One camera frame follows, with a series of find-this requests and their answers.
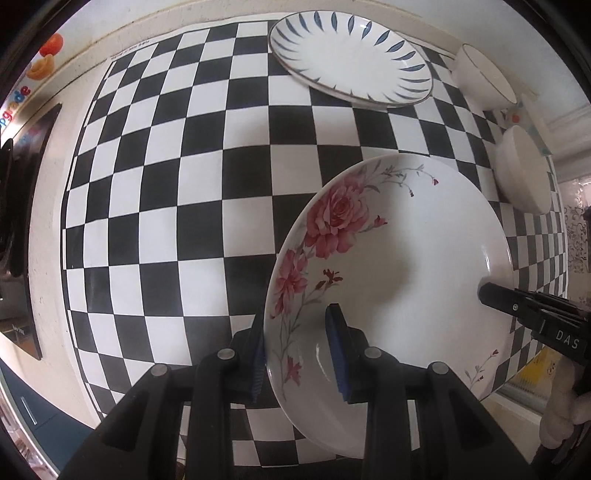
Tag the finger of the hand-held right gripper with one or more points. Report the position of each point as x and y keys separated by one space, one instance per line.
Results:
x=503 y=300

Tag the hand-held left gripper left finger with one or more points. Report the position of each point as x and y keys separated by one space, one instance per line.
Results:
x=256 y=369

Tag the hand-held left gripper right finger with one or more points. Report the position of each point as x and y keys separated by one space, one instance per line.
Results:
x=337 y=355

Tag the white plate pink floral print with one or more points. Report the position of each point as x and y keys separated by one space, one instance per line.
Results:
x=415 y=230

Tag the plain white bowl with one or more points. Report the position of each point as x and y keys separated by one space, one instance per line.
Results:
x=517 y=170

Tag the white bowl blue rim line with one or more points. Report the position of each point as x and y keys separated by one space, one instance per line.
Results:
x=475 y=83

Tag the white plate blue leaf pattern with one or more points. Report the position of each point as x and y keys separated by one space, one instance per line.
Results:
x=341 y=55

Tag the person's right hand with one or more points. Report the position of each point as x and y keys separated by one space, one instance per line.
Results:
x=561 y=410

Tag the yellow object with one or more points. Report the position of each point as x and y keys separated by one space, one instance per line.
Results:
x=531 y=374

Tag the frosted glass window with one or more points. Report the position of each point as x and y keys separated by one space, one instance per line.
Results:
x=577 y=230

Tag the black white checkered mat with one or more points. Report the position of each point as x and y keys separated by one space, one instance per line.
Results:
x=184 y=184

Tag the blue cabinet drawer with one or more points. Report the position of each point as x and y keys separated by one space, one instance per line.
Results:
x=51 y=415

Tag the black cooktop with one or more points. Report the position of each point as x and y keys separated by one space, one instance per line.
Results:
x=37 y=184

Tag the colourful letters sticker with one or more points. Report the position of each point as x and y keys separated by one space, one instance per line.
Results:
x=18 y=108

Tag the orange fruit sticker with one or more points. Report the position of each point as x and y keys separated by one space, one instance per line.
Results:
x=39 y=68

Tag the red fruit sticker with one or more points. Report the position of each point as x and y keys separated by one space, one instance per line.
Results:
x=51 y=44

